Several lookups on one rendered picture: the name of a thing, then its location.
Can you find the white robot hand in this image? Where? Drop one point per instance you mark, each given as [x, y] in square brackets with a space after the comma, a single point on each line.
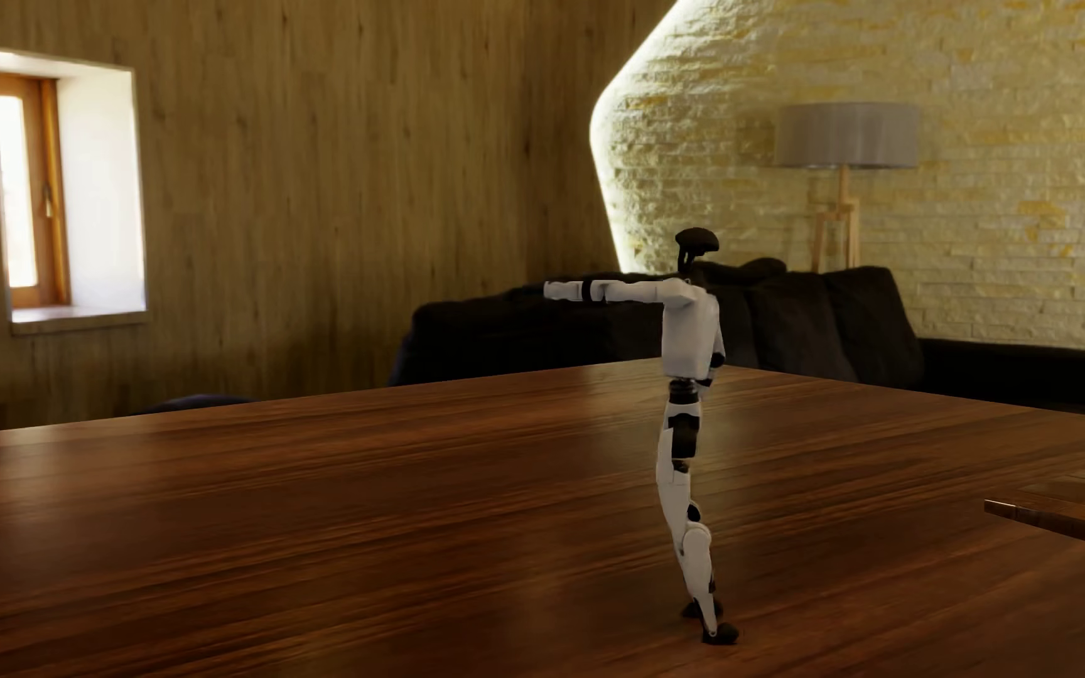
[561, 290]

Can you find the dark fabric sofa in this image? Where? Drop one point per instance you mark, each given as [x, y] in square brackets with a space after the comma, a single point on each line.
[524, 330]

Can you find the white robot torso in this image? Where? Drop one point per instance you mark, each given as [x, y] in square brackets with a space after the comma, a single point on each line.
[689, 334]

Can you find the black robot head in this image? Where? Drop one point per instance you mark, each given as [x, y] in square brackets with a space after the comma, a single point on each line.
[695, 242]

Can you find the dark sofa cushion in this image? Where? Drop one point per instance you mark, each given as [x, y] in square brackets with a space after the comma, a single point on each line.
[799, 325]
[874, 320]

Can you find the grey shade floor lamp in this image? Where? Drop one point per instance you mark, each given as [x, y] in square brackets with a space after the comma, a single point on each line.
[846, 137]

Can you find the white right robot leg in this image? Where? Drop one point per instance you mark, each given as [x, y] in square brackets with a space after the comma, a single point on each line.
[699, 608]

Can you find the dark blue low seat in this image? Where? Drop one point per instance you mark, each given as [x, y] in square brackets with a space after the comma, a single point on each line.
[194, 403]

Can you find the wooden table with metal edge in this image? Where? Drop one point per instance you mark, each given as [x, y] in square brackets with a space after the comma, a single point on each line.
[1084, 513]

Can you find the wooden frame window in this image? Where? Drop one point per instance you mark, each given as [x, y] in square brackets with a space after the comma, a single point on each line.
[34, 188]

